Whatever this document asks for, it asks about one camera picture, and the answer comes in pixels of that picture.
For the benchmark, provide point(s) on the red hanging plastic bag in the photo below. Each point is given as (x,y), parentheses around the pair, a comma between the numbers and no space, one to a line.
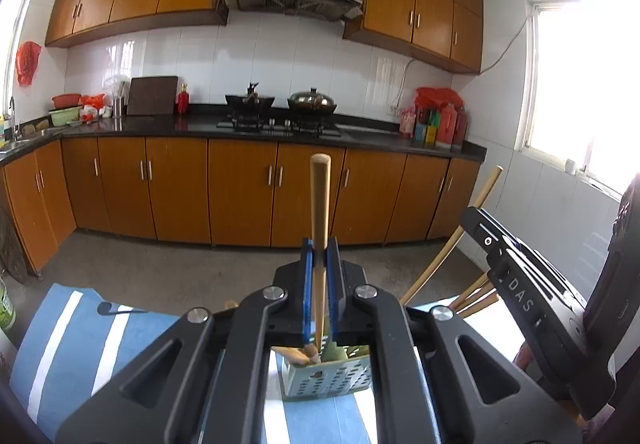
(27,64)

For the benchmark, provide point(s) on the dark red bottle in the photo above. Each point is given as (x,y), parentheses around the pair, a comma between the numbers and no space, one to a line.
(461,129)

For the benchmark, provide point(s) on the white cup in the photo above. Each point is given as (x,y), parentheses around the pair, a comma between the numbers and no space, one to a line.
(571,166)

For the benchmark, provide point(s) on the yellow green packets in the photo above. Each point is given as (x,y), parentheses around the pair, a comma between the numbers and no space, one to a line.
(426,131)

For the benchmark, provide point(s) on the red basin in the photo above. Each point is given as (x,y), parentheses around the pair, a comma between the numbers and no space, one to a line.
(66,100)

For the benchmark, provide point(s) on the green perforated utensil holder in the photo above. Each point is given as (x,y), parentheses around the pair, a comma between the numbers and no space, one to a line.
(325,381)

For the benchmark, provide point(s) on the wall socket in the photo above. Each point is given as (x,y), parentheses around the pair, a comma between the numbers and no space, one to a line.
(393,111)

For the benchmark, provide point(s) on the green bottle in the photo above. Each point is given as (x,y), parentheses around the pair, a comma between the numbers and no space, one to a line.
(6,309)

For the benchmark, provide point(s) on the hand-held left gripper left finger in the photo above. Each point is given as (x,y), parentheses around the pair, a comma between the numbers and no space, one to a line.
(307,294)

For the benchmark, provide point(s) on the green basin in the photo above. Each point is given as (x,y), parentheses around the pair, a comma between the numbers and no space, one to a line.
(65,116)

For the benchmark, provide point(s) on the red bag beside basins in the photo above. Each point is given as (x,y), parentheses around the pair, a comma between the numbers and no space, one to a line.
(93,103)

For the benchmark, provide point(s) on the dark woven basket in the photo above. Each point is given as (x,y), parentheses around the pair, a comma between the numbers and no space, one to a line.
(11,244)

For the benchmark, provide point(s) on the gas stove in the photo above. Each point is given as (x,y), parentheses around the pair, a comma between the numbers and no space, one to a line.
(280,126)

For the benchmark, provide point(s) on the bright large window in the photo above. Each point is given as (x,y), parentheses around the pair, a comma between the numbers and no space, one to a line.
(575,74)

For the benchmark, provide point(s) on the red bag over bottles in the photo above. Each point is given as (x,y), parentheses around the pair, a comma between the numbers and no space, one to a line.
(437,96)

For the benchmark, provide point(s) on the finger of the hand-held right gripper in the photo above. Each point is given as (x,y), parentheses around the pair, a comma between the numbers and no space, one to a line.
(530,309)

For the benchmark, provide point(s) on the pink packet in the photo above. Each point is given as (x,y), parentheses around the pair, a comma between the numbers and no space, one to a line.
(407,121)

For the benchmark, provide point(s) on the red jug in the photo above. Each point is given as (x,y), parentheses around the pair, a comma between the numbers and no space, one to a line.
(446,126)

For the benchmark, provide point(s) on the lidded black pan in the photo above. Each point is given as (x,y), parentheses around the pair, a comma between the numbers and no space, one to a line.
(312,99)

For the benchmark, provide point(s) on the blue white striped tablecloth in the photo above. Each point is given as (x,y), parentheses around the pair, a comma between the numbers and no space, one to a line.
(65,349)

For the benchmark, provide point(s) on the black kitchen countertop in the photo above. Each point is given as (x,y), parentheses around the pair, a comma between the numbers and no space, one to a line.
(200,125)

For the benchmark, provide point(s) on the wooden lower kitchen cabinets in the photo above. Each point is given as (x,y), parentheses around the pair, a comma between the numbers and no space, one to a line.
(175,189)

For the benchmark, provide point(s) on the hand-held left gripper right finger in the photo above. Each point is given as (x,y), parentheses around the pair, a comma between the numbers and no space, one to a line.
(331,294)

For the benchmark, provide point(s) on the metal canister with clear bag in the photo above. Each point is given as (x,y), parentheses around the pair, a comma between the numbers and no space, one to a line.
(117,101)

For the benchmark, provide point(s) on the narrow window beside sink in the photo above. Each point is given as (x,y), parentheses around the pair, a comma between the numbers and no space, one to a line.
(20,24)

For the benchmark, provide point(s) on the dark cutting board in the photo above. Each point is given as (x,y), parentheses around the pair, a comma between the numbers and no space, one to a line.
(152,96)

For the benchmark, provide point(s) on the steel sink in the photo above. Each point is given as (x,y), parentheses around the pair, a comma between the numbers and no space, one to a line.
(17,145)

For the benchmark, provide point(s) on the black wok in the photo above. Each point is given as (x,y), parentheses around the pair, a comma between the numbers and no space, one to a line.
(250,103)

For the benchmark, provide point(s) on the metal faucet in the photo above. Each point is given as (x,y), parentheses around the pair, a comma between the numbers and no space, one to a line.
(14,116)

